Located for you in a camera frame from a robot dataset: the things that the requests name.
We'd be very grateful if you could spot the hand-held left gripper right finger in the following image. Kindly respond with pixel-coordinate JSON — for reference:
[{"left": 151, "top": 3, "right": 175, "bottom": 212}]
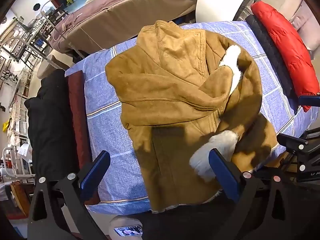
[{"left": 209, "top": 149, "right": 298, "bottom": 240}]

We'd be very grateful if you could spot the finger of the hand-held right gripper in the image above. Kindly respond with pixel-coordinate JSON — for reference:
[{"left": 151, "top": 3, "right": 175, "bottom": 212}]
[
  {"left": 277, "top": 133, "right": 308, "bottom": 173},
  {"left": 298, "top": 95, "right": 320, "bottom": 107}
]

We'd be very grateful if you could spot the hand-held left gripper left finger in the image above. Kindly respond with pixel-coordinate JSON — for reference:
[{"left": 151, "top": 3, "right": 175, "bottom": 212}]
[{"left": 27, "top": 151, "right": 111, "bottom": 240}]

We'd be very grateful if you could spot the brown suede fur-lined coat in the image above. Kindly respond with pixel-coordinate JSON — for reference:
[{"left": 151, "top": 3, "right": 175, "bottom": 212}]
[{"left": 105, "top": 20, "right": 278, "bottom": 214}]

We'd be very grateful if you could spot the black quilted jacket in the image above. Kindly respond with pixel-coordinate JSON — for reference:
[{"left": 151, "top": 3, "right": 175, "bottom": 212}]
[{"left": 245, "top": 14, "right": 299, "bottom": 113}]

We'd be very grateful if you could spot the maroon cloth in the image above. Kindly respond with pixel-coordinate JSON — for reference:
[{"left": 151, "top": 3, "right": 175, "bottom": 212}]
[{"left": 67, "top": 70, "right": 100, "bottom": 205}]

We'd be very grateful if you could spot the person's black clothing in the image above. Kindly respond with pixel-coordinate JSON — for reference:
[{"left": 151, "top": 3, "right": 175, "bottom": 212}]
[{"left": 139, "top": 195, "right": 320, "bottom": 240}]

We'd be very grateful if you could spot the white smartphone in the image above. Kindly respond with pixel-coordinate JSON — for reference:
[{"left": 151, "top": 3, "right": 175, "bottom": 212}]
[{"left": 109, "top": 216, "right": 143, "bottom": 240}]

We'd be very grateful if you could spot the blue checked bed sheet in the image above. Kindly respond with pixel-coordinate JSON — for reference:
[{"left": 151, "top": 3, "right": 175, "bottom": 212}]
[{"left": 65, "top": 20, "right": 320, "bottom": 215}]

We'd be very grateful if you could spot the black cloth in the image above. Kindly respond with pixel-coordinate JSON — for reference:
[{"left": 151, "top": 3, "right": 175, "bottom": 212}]
[{"left": 24, "top": 69, "right": 80, "bottom": 183}]

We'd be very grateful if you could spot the red down jacket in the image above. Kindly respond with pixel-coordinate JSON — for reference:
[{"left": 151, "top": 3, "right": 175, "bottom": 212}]
[{"left": 251, "top": 1, "right": 320, "bottom": 113}]

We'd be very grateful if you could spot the pink cushion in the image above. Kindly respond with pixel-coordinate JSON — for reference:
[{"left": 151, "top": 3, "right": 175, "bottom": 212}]
[{"left": 291, "top": 0, "right": 320, "bottom": 50}]

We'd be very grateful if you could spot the white curved machine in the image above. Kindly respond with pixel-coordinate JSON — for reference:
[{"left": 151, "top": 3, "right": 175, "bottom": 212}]
[{"left": 196, "top": 0, "right": 270, "bottom": 23}]

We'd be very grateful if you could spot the cluttered metal shelf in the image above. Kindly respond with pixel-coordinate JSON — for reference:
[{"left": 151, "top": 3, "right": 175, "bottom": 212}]
[{"left": 0, "top": 17, "right": 50, "bottom": 100}]

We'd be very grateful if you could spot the brown covered bed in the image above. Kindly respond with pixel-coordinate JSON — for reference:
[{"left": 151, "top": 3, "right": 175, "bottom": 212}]
[{"left": 49, "top": 0, "right": 200, "bottom": 54}]

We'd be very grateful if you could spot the white bed rail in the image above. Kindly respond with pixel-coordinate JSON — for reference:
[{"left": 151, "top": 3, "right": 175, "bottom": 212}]
[{"left": 1, "top": 146, "right": 33, "bottom": 178}]

